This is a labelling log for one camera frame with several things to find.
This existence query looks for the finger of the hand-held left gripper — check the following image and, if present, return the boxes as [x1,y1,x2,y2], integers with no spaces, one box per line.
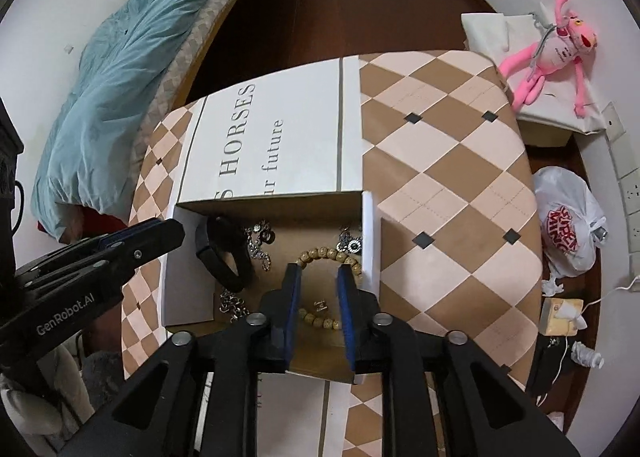
[14,221,160,283]
[20,218,187,310]

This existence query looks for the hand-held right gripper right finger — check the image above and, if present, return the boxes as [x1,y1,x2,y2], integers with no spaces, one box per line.
[336,264,581,457]

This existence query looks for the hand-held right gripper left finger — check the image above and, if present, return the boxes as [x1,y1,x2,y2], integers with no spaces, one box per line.
[60,262,303,457]

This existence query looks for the thin silver chain bracelet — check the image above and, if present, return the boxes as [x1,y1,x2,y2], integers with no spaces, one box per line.
[217,289,251,321]

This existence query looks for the wooden bead bracelet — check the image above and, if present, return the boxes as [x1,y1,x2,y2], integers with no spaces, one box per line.
[295,247,363,330]

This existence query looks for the thick silver chain bracelet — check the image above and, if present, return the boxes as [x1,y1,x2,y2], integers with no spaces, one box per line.
[245,219,276,272]

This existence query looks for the black smart band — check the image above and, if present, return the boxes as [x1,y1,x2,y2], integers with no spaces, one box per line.
[194,214,256,293]

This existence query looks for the cardboard box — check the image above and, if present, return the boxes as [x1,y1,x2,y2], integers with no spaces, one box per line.
[160,189,383,385]

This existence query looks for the dark fuzzy pants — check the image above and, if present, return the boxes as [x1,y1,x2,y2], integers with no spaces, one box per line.
[75,334,126,418]

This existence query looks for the light blue quilt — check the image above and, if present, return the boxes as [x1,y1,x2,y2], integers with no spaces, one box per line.
[31,0,241,243]

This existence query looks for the checkered printed tablecloth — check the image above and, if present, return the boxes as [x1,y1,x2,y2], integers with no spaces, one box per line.
[120,51,543,457]

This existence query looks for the yellow tissue box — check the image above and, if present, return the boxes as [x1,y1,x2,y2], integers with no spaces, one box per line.
[540,297,587,337]

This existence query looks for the black bag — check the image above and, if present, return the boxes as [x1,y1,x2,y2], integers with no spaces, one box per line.
[525,334,576,403]

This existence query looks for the white plastic bag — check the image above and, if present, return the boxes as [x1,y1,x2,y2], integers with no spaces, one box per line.
[531,166,608,278]

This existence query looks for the brown cardboard carton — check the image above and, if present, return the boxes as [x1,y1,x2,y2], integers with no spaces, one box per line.
[517,119,576,148]

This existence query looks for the pink plush toy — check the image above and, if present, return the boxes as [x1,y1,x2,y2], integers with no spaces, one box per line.
[497,0,598,118]

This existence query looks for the white cable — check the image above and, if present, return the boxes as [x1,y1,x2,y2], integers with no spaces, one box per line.
[582,274,640,318]

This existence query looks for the white wall outlet strip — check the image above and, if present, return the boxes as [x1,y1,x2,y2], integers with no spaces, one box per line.
[600,102,640,253]

